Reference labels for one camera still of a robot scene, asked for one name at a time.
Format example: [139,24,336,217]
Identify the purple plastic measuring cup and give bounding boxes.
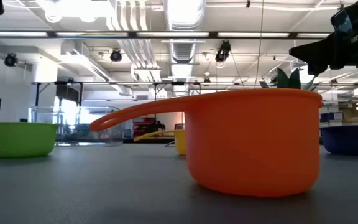
[319,124,358,156]

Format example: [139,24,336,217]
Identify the orange plastic measuring cup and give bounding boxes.
[89,88,323,197]

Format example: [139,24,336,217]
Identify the yellow plastic measuring cup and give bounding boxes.
[134,129,187,156]

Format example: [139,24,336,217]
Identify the green plastic measuring cup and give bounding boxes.
[0,121,58,159]

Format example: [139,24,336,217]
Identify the potted plant in white pot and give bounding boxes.
[277,67,319,91]

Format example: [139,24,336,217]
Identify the blue storage bins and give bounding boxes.
[320,111,344,123]

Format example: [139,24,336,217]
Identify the red tool cart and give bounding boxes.
[132,117,155,138]

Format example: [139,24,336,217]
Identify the clear plastic container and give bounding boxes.
[28,106,126,147]

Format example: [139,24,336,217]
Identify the black ceiling camera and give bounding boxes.
[109,49,123,62]
[215,40,232,62]
[4,53,18,68]

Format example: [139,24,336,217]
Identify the black metal rack frame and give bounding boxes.
[31,80,84,107]

